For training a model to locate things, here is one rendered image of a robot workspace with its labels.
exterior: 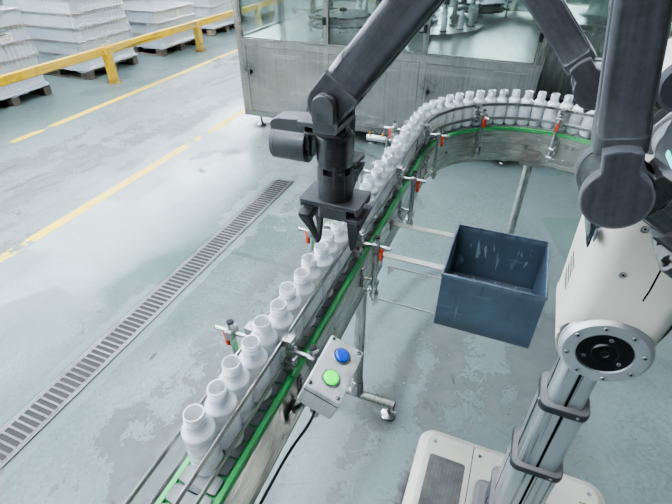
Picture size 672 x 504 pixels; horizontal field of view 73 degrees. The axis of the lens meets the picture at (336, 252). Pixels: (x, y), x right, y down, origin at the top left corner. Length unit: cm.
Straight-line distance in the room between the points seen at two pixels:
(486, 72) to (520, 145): 175
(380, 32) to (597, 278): 55
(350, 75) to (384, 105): 387
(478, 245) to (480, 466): 79
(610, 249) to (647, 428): 180
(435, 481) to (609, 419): 103
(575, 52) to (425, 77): 333
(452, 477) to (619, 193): 138
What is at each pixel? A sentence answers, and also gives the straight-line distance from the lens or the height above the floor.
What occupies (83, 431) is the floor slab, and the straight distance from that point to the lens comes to 246.
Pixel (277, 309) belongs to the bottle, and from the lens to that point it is 100.
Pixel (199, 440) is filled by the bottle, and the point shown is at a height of 112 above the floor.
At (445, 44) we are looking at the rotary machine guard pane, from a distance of 426.
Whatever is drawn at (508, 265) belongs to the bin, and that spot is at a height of 82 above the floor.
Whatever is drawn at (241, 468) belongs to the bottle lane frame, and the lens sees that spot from 99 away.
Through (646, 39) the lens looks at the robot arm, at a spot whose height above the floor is 175.
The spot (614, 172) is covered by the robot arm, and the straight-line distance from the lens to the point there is 61.
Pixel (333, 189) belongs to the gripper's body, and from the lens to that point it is 70.
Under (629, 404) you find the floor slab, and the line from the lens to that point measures 265.
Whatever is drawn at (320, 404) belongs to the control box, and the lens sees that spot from 95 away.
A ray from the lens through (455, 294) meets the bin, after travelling 151.
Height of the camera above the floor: 185
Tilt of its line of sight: 36 degrees down
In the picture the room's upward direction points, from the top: straight up
